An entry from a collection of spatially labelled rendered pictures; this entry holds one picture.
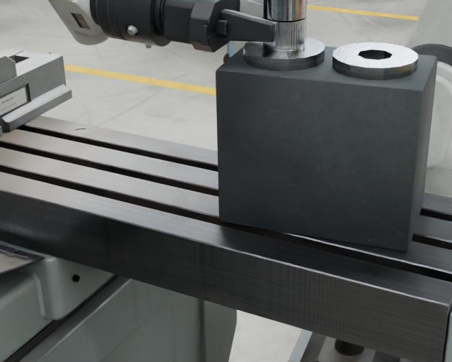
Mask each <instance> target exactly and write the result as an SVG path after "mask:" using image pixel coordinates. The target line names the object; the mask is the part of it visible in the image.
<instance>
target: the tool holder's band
mask: <svg viewBox="0 0 452 362"><path fill-rule="evenodd" d="M263 2H264V3H265V4H267V5H270V6H299V5H302V4H305V3H306V2H307V0H263Z"/></svg>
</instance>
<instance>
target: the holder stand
mask: <svg viewBox="0 0 452 362"><path fill-rule="evenodd" d="M437 65H438V58H437V57H436V56H433V55H418V54H417V53H416V52H414V51H413V50H411V49H410V48H406V47H403V46H399V45H392V44H387V43H378V42H363V43H355V44H350V45H344V46H341V47H325V45H324V44H323V43H322V42H320V41H318V40H315V39H312V38H309V37H306V47H305V49H303V50H301V51H299V52H291V53H278V52H270V51H268V50H266V49H264V48H263V42H247V43H245V45H244V46H243V47H242V48H241V49H240V50H239V51H238V52H236V53H235V54H234V55H233V56H231V57H230V58H229V59H228V60H227V61H226V62H225V63H224V64H222V65H221V66H220V67H219V68H218V69H216V120H217V149H218V205H219V220H220V221H221V222H225V223H234V224H239V225H243V226H251V227H256V228H264V229H269V230H274V231H282V232H287V233H295V234H300V235H304V236H312V237H318V238H326V239H331V240H335V241H343V242H348V243H356V244H361V245H366V246H374V247H379V248H383V249H392V250H396V251H407V250H408V249H409V247H410V243H411V240H412V236H413V234H414V231H415V227H416V225H417V221H418V218H419V215H420V211H421V208H422V206H423V199H424V192H425V178H426V171H427V163H428V150H429V143H430V129H431V121H432V114H433V101H434V93H435V79H436V72H437Z"/></svg>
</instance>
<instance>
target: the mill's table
mask: <svg viewBox="0 0 452 362"><path fill-rule="evenodd" d="M2 133H3V136H1V137H0V241H4V242H7V243H12V244H14V245H17V246H21V247H25V248H27V249H31V250H34V251H38V252H41V253H44V254H49V255H51V256H56V257H58V258H61V259H66V260H68V261H73V262H75V263H79V264H82V265H86V266H90V267H93V268H95V269H100V270H103V271H105V272H110V273H112V274H117V275H120V276H123V277H127V278H130V279H134V280H137V281H140V282H144V283H147V284H151V285H154V286H157V287H161V288H164V289H168V290H171V291H174V292H178V293H181V294H186V295H188V296H191V297H195V298H198V299H201V300H205V301H208V302H212V303H216V304H218V305H223V306H225V307H230V308H232V309H235V310H240V311H242V312H247V313H249V314H253V315H256V316H260V317H264V318H267V319H270V320H274V321H277V322H281V323H284V324H286V325H291V326H294V327H297V328H301V329H303V330H308V331H311V332H314V333H318V334H321V335H325V336H328V337H331V338H335V339H338V340H342V341H345V342H348V343H352V344H355V345H360V346H362V347H365V348H369V349H372V350H375V351H379V352H382V353H386V354H390V355H392V356H397V357H399V358H404V359H406V360H409V361H414V362H452V198H448V197H444V196H440V195H434V194H430V193H426V192H424V199H423V206H422V208H421V211H420V215H419V218H418V221H417V225H416V227H415V231H414V234H413V236H412V240H411V243H410V247H409V249H408V250H407V251H396V250H392V249H383V248H379V247H374V246H366V245H361V244H356V243H348V242H343V241H335V240H331V239H326V238H318V237H312V236H304V235H300V234H295V233H287V232H282V231H274V230H269V229H264V228H256V227H251V226H243V225H239V224H234V223H225V222H221V221H220V220H219V205H218V151H215V150H211V149H204V148H200V147H194V146H190V145H186V144H179V143H175V142H171V141H165V140H161V139H155V138H151V137H147V136H140V135H136V134H130V133H126V132H122V131H115V130H111V129H105V128H101V127H97V126H90V125H86V124H79V123H76V122H72V121H65V120H61V119H54V118H50V117H46V116H38V117H36V118H34V119H32V120H31V121H28V122H27V123H25V124H23V125H21V126H19V127H18V128H16V129H14V130H12V131H2Z"/></svg>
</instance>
